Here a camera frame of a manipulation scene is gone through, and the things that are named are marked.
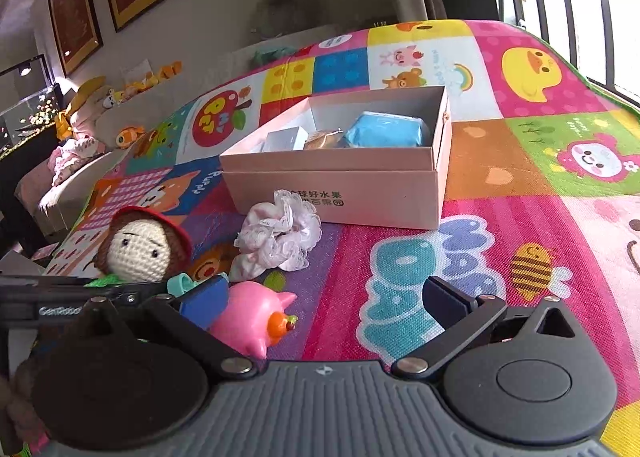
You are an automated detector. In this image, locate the yellow plush toys row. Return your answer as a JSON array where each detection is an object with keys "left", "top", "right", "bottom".
[{"left": 102, "top": 61, "right": 182, "bottom": 110}]

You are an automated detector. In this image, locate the teal folded cloth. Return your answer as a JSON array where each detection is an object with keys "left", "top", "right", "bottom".
[{"left": 250, "top": 47, "right": 297, "bottom": 69}]

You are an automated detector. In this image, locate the teal plastic spool toy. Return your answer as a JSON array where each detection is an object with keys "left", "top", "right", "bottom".
[{"left": 166, "top": 273, "right": 198, "bottom": 298}]

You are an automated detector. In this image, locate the pink cardboard box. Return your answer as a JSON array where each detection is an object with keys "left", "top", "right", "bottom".
[{"left": 220, "top": 86, "right": 452, "bottom": 229}]

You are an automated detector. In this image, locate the orange clownfish plush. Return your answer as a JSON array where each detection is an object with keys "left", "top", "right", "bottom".
[{"left": 115, "top": 126, "right": 145, "bottom": 148}]

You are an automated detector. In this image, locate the blue tissue pack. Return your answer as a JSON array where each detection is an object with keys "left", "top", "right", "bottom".
[{"left": 343, "top": 112, "right": 430, "bottom": 148}]

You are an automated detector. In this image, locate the pink pig toy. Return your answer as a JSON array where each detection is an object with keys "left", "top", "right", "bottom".
[{"left": 208, "top": 281, "right": 297, "bottom": 359}]

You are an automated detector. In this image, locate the bread bun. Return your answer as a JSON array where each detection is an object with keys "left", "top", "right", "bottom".
[{"left": 304, "top": 129, "right": 344, "bottom": 151}]

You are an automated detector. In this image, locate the glass display case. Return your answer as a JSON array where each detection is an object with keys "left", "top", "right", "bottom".
[{"left": 1, "top": 54, "right": 63, "bottom": 155}]

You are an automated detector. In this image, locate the white small box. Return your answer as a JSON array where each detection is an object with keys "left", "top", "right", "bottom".
[{"left": 262, "top": 127, "right": 309, "bottom": 153}]

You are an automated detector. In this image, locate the grey neck pillow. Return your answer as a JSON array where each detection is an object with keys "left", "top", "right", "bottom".
[{"left": 247, "top": 0, "right": 329, "bottom": 43}]

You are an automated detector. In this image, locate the crochet doll green sweater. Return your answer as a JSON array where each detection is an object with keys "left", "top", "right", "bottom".
[{"left": 87, "top": 206, "right": 192, "bottom": 287}]

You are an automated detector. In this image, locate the colourful cartoon play mat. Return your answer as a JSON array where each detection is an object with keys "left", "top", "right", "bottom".
[{"left": 48, "top": 21, "right": 639, "bottom": 456}]

